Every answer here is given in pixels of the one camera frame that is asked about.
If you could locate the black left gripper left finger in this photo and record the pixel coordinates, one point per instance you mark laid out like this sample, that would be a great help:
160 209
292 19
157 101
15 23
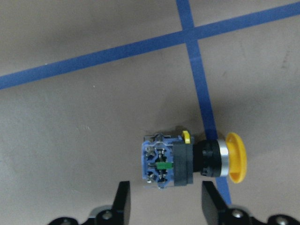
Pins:
121 206

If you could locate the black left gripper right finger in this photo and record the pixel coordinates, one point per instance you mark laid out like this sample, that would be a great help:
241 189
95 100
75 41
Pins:
213 205

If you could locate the yellow push button switch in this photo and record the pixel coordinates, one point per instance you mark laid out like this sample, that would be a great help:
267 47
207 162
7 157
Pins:
171 161

